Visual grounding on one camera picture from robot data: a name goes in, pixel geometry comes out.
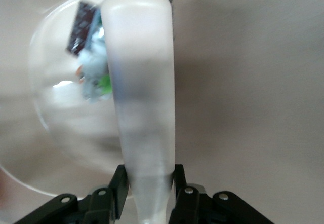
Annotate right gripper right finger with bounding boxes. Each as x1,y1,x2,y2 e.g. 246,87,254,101
168,164,274,224

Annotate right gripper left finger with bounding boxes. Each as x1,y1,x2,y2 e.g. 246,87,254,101
15,164,131,224

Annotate beige plastic dustpan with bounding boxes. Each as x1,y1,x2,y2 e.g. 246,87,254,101
0,0,135,202

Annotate white orange electronic component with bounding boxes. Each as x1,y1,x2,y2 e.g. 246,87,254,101
75,13,113,104

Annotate beige hand brush black bristles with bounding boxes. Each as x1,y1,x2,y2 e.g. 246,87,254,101
100,0,177,224

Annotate small dark packet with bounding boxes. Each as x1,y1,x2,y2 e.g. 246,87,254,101
66,1,98,56

